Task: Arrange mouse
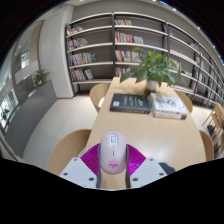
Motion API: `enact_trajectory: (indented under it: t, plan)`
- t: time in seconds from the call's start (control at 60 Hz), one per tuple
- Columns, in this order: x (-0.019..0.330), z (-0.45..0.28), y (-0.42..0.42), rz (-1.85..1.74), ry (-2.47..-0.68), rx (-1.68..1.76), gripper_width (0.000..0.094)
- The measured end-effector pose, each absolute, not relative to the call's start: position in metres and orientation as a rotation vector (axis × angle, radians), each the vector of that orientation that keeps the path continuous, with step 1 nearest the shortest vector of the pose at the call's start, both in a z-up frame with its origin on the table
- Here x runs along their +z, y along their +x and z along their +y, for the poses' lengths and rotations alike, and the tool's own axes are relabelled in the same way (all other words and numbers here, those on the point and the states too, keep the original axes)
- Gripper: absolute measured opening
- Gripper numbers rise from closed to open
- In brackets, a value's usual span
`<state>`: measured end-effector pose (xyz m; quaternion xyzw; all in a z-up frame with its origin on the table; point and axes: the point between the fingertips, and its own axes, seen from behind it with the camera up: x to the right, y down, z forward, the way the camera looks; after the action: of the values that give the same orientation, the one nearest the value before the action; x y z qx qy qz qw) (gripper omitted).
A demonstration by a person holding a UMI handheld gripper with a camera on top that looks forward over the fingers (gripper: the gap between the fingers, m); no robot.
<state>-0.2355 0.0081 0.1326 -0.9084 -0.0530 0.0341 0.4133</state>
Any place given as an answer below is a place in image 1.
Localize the black hardcover book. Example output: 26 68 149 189
109 93 152 115

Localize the leafy indoor plant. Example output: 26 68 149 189
33 69 54 88

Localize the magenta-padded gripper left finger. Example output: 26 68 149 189
59 143 103 189

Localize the round-backed wooden chair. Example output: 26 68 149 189
47 129 93 177
174 89 194 114
198 129 215 163
88 83 112 114

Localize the red-spined book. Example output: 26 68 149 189
152 110 188 121

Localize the white illustrated book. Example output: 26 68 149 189
148 92 189 116

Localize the group of slatted wooden chairs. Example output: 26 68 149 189
201 101 224 158

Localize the green potted plant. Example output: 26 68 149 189
119 47 188 93

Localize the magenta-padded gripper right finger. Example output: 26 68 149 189
124 143 168 189

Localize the pink computer mouse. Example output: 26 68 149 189
99 130 128 175

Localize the grey bookshelf unit with books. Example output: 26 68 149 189
64 11 224 111

